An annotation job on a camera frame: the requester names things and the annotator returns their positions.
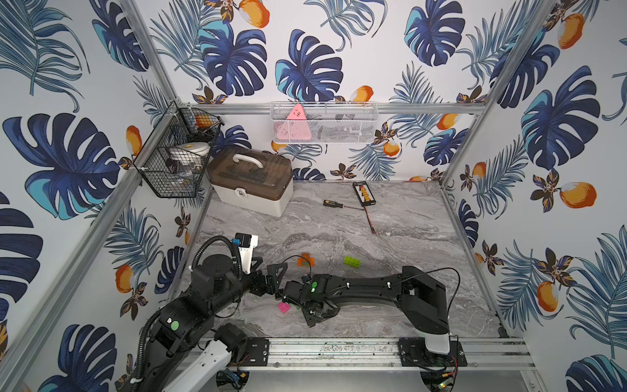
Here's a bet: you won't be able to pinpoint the orange lego plate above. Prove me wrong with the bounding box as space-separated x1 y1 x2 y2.
297 253 315 268

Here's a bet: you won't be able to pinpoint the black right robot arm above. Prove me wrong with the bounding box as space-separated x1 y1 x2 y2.
277 266 451 355

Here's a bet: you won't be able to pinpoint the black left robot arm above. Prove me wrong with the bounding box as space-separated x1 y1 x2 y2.
121 235 287 391

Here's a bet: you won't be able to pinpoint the pink lego brick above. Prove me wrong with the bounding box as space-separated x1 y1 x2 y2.
278 302 292 315

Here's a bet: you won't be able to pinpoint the lime green long lego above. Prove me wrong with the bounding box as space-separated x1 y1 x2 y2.
344 256 362 269

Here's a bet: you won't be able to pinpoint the white box brown lid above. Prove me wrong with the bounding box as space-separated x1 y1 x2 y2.
207 146 293 217

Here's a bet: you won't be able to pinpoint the black yellow screwdriver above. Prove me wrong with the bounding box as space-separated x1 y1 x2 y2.
323 199 363 211

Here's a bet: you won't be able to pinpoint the black board yellow connectors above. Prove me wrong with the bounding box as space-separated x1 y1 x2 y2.
352 181 377 207

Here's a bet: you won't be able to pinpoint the white object in basket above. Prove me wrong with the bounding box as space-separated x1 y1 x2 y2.
169 142 211 164

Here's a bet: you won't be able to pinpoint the pink triangle card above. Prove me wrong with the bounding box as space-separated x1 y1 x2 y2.
275 104 312 143

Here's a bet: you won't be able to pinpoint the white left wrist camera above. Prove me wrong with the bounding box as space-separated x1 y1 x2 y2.
232 233 259 274

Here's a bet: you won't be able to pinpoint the black wire basket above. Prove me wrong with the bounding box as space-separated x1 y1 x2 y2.
133 102 224 199

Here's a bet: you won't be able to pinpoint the clear wall shelf tray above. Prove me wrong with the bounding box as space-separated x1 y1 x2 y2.
269 102 380 145

